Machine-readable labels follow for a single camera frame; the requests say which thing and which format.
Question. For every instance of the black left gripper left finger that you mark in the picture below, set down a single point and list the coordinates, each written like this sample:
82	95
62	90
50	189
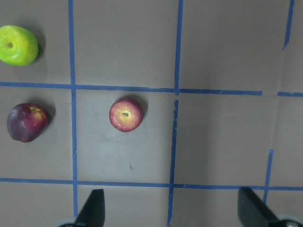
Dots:
93	211

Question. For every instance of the red yellow apple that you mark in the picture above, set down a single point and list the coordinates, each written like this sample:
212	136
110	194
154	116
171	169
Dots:
126	114

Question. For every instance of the green apple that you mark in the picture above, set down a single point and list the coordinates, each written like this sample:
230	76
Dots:
18	46

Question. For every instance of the dark red apple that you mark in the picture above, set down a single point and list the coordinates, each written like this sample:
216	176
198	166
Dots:
27	121

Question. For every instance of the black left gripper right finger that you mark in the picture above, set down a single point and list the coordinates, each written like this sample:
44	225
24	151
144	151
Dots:
252	212

